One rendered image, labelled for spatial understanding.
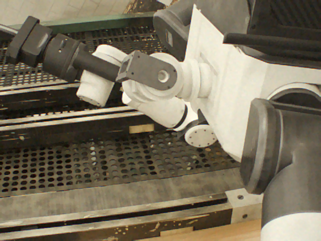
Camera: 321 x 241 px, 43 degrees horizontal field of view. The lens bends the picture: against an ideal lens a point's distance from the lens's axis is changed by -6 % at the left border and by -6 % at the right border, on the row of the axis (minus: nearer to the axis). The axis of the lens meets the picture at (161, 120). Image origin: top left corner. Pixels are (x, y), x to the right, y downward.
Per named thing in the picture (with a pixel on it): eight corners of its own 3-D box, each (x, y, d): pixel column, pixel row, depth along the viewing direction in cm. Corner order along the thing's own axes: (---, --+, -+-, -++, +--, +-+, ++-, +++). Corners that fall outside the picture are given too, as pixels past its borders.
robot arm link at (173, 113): (129, 89, 101) (190, 122, 110) (129, 122, 94) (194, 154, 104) (159, 62, 95) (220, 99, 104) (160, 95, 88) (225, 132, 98)
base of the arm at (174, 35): (217, 18, 90) (206, -27, 83) (258, 40, 82) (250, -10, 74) (161, 53, 87) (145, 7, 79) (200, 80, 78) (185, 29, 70)
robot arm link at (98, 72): (75, 46, 94) (121, 66, 96) (55, 89, 92) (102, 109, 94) (77, 31, 83) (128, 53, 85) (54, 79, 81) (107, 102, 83)
